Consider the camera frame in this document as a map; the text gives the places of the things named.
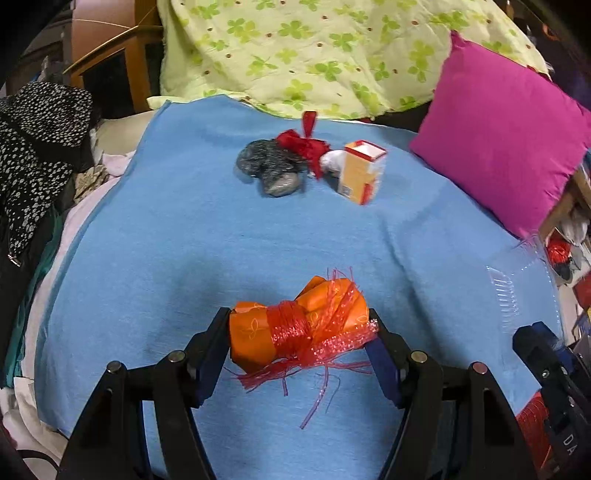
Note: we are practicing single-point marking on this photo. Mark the cream pillow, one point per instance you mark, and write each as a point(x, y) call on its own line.
point(122, 134)

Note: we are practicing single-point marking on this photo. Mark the light blue blanket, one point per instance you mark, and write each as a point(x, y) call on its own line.
point(231, 244)

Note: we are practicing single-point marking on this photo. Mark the green clover print quilt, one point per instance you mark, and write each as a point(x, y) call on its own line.
point(323, 46)

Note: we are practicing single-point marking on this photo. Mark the wooden bench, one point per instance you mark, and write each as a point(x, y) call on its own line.
point(561, 207)

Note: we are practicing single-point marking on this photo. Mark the red plastic basket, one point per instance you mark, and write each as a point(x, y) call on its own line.
point(533, 429)

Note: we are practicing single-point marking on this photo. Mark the grey plastic bag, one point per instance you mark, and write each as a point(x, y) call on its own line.
point(268, 166)

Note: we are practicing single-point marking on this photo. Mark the red ribbon bow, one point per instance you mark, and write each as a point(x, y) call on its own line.
point(302, 145)

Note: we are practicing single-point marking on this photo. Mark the floral cloth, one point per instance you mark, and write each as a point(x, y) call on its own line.
point(90, 182)

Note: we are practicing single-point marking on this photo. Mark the orange bundle with red mesh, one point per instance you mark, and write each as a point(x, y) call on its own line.
point(258, 341)

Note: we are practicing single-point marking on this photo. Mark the magenta pillow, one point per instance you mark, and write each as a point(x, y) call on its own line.
point(503, 134)

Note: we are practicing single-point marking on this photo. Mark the black white dotted garment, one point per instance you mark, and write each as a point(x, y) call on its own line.
point(37, 138)

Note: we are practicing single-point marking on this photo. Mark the teal cloth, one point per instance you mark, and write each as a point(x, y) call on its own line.
point(32, 314)

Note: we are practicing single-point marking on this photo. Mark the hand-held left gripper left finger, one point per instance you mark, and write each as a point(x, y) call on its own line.
point(210, 369)

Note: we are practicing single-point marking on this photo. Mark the orange white medicine box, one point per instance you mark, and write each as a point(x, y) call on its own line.
point(360, 175)

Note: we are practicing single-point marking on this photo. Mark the wooden cabinet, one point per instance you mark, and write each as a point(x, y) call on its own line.
point(115, 55)

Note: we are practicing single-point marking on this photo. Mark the clear plastic container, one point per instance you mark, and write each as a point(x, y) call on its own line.
point(508, 286)

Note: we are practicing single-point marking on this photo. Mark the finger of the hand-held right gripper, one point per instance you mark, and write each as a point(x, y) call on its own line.
point(542, 360)

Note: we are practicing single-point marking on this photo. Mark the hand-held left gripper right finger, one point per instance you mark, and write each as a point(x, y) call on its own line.
point(383, 371)

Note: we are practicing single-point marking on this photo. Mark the red plastic bag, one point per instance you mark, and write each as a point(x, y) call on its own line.
point(558, 251)

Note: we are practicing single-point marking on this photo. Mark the white bag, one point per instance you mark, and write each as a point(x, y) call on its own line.
point(330, 162)

